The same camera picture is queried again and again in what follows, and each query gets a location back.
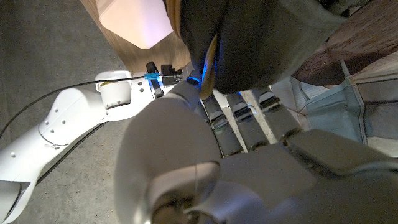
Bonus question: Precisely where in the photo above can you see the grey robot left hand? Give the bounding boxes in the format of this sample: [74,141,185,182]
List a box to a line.
[114,80,398,224]

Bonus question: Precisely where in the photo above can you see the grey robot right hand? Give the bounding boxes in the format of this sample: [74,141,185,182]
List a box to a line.
[181,61,196,80]

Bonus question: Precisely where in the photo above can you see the black backpack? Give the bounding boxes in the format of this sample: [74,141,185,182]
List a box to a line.
[163,0,374,100]

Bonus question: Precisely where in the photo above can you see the pink jewelry box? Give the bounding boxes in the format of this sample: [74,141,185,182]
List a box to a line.
[95,0,174,50]

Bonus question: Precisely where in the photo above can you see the printed living room backdrop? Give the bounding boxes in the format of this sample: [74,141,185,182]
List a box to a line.
[270,0,398,158]

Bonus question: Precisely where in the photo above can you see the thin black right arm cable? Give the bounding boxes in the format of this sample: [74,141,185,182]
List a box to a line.
[34,121,108,186]

